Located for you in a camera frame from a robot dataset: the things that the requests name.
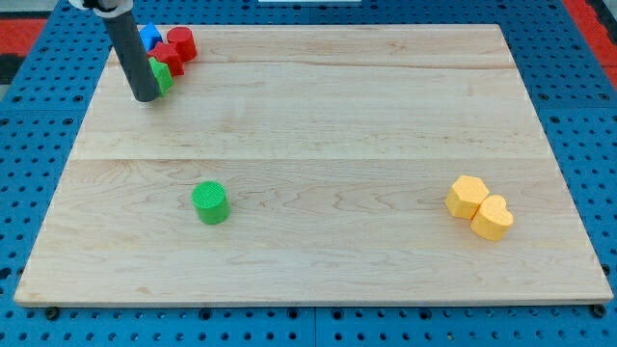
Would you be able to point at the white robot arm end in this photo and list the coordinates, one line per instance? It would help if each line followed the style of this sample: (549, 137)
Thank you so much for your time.
(104, 8)

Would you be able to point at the wooden board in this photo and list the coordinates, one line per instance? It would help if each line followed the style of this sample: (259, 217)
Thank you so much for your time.
(337, 146)

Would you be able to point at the green cylinder block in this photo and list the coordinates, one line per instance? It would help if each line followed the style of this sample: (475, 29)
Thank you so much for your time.
(210, 201)

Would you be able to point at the yellow hexagon block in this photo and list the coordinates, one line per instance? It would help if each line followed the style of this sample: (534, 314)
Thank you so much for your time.
(465, 196)

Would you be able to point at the green star block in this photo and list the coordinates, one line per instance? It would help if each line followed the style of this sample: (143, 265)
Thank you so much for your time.
(162, 75)

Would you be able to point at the red star block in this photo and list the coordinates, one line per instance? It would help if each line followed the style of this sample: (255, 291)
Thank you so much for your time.
(167, 53)

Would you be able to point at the red cylinder block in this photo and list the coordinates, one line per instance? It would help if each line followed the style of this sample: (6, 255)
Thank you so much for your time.
(183, 39)

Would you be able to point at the yellow heart block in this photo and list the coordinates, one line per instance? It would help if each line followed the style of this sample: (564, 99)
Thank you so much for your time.
(492, 219)

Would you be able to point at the blue block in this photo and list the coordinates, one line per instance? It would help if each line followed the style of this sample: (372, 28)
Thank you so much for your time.
(150, 36)

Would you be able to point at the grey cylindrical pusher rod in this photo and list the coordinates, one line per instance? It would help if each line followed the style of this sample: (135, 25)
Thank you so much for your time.
(126, 40)

